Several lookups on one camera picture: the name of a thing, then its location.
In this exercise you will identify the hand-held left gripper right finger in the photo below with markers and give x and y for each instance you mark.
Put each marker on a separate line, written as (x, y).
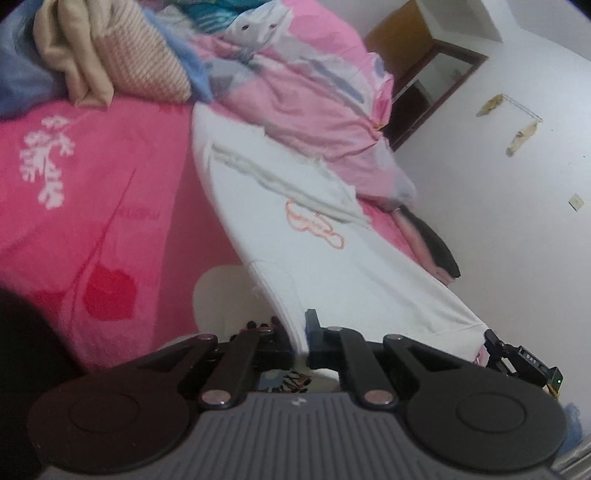
(315, 331)

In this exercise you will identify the small hanging beige cloth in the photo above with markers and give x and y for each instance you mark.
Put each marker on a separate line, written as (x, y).
(490, 105)

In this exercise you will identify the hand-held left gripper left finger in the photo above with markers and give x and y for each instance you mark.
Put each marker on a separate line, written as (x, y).
(277, 350)

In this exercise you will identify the dark cloth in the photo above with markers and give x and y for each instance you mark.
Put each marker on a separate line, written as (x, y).
(27, 346)

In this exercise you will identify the pink patterned duvet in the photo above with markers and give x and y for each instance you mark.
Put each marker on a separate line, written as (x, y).
(323, 101)

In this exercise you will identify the wooden door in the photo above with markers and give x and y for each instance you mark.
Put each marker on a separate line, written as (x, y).
(401, 32)

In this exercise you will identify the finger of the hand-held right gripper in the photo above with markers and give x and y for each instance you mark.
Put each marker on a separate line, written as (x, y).
(494, 346)

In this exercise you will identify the beige garment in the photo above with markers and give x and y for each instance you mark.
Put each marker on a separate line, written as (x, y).
(69, 55)

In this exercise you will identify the white sweatshirt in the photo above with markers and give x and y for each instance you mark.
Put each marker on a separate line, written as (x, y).
(346, 277)

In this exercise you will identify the blue jeans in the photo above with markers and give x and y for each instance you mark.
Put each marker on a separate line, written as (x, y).
(23, 78)

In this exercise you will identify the pink checked knit garment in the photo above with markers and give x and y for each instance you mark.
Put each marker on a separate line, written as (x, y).
(143, 64)

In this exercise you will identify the wall hook rack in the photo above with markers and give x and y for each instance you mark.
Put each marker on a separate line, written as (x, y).
(521, 107)

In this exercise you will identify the teal patterned cloth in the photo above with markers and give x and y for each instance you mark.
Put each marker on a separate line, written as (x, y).
(217, 11)

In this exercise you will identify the pink floral fleece blanket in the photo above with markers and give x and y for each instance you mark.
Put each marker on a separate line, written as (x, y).
(92, 184)

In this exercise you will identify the wall switch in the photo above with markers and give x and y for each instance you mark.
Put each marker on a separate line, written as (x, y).
(577, 201)

